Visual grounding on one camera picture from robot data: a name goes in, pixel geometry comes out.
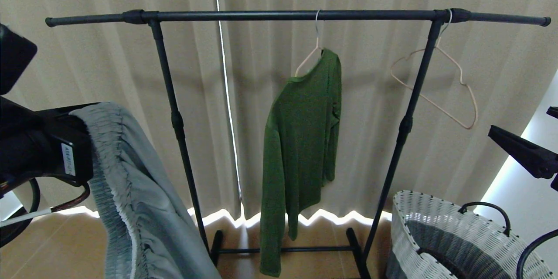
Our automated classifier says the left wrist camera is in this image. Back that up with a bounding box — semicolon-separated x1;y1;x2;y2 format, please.
0;24;38;95

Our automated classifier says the white laundry basket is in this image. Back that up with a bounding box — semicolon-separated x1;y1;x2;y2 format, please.
386;190;554;279

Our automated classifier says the pale grey garment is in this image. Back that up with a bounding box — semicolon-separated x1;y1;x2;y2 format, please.
70;102;223;279

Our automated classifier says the black clothes rack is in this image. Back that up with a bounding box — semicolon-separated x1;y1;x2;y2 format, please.
45;8;551;279

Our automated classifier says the pink clothes hanger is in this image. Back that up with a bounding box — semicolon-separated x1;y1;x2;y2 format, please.
390;9;478;130
295;9;325;78

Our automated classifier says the green printed shirt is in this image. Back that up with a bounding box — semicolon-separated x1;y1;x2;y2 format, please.
259;49;342;278

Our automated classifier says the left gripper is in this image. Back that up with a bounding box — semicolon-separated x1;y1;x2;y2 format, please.
0;96;94;188

